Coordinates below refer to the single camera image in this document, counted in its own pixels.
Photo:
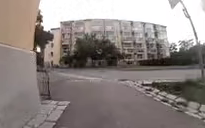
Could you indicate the dark broad tree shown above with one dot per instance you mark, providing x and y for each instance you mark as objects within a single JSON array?
[{"x": 93, "y": 50}]

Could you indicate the grey asphalt road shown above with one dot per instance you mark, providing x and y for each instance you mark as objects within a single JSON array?
[{"x": 140, "y": 74}]

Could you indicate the grey asphalt path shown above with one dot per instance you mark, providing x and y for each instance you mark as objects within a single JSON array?
[{"x": 110, "y": 106}]

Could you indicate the grey apartment building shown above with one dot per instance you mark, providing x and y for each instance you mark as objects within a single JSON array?
[{"x": 133, "y": 33}]

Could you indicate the beige building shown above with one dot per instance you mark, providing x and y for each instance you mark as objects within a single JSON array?
[{"x": 55, "y": 46}]

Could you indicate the dark metal fence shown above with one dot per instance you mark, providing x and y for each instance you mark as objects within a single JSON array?
[{"x": 43, "y": 85}]

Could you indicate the cobblestone strip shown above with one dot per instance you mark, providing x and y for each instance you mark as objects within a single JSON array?
[{"x": 50, "y": 111}]

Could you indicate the pale stone kerb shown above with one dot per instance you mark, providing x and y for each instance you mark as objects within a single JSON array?
[{"x": 176, "y": 100}]

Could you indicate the row of trees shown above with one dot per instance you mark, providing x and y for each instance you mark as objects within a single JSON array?
[{"x": 186, "y": 51}]

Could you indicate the yellow building with grey base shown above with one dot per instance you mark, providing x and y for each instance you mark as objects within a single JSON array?
[{"x": 10, "y": 66}]

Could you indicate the sign on pole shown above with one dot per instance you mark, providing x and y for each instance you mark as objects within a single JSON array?
[{"x": 173, "y": 2}]

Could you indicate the grass patch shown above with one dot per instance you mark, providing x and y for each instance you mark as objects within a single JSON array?
[{"x": 196, "y": 91}]

